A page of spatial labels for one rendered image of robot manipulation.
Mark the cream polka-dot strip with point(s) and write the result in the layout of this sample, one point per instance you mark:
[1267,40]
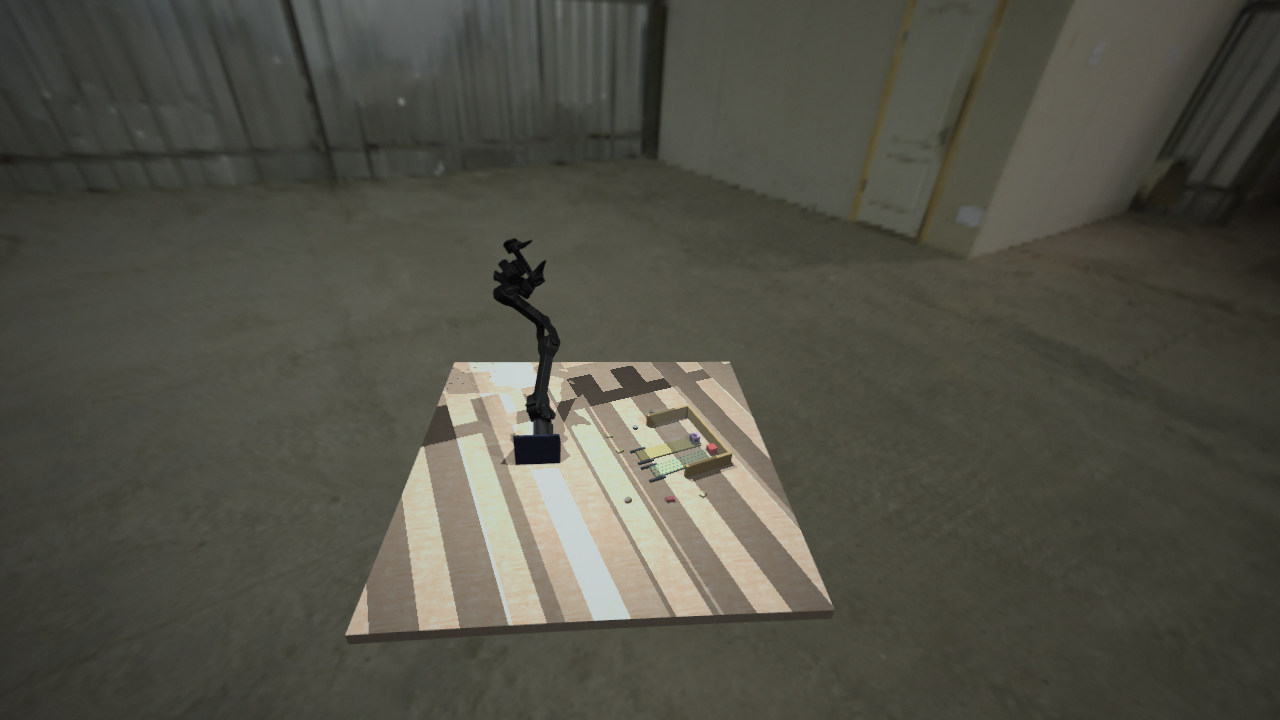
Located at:
[667,467]

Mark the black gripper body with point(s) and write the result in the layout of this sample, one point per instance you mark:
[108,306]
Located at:
[522,265]

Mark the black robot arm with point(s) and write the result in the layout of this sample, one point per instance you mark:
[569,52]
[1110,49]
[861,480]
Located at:
[538,403]

